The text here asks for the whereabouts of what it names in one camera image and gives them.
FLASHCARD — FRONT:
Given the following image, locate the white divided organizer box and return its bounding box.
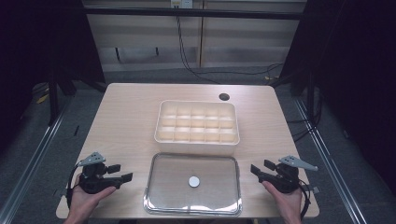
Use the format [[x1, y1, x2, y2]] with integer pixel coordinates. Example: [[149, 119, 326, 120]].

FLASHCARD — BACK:
[[154, 99, 241, 157]]

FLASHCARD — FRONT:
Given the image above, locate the bundle of black floor cables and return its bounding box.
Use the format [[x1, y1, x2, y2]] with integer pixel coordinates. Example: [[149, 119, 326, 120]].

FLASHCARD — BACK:
[[286, 108, 323, 144]]

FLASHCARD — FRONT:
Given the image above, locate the white wall outlet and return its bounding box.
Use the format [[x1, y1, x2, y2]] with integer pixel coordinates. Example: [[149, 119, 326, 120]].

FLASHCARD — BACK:
[[170, 0, 194, 9]]

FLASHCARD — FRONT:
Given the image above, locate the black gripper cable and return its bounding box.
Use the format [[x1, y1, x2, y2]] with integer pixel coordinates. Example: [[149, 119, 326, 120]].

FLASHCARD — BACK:
[[298, 179, 313, 220], [65, 163, 82, 210]]

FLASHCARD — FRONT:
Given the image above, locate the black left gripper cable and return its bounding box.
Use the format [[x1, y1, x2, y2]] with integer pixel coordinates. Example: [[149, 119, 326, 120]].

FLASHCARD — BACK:
[[65, 163, 82, 210]]

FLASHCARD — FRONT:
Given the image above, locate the black cable on floor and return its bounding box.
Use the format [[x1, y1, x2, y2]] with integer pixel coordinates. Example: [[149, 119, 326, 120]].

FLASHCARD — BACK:
[[194, 62, 285, 78]]

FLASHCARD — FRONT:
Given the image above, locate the black horizontal frame bar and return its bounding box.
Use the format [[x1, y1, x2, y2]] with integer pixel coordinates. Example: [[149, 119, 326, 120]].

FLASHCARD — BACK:
[[83, 7, 308, 21]]

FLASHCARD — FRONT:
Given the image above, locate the yellow strip on floor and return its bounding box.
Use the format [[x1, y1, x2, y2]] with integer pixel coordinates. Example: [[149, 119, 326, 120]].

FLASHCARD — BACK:
[[35, 93, 50, 105]]

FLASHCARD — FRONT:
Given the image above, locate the person's left hand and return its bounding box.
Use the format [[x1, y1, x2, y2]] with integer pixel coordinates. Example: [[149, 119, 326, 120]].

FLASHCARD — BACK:
[[65, 174, 117, 220]]

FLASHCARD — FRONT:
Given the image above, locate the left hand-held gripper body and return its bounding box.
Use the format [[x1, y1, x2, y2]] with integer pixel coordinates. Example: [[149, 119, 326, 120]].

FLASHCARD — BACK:
[[76, 151, 123, 195]]

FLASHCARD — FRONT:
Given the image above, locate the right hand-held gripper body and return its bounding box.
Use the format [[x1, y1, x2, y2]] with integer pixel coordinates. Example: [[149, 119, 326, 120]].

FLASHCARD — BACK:
[[263, 155, 319, 195]]

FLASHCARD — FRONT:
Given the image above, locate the small white round disc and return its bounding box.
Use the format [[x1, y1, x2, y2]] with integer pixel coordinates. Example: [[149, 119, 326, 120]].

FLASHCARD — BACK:
[[188, 175, 202, 189]]

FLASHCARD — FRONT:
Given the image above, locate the black metal stand leg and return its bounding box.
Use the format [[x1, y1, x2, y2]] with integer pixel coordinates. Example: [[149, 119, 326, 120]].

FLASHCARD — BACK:
[[305, 73, 316, 123], [47, 78, 61, 127]]

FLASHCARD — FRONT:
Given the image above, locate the shiny metal tray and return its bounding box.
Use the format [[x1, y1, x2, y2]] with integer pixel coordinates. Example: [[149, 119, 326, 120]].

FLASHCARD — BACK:
[[143, 152, 244, 217]]

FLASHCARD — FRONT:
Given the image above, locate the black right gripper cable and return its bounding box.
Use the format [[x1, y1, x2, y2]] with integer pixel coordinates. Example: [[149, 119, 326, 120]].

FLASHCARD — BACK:
[[298, 179, 313, 220]]

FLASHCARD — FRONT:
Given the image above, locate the person's right hand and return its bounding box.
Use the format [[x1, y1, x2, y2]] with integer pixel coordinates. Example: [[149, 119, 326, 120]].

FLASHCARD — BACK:
[[261, 180, 304, 220]]

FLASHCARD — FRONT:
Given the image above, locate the black cable hanging from outlet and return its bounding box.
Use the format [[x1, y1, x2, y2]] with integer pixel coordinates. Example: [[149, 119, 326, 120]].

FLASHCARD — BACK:
[[176, 15, 222, 85]]

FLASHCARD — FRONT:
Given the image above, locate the aluminium floor rail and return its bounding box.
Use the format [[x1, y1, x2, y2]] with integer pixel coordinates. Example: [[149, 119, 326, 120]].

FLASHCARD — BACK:
[[0, 98, 75, 224], [292, 97, 370, 224]]

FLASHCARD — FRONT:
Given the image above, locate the dark curtain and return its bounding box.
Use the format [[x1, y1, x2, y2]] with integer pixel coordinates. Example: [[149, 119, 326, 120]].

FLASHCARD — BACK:
[[0, 0, 106, 153], [274, 0, 396, 195]]

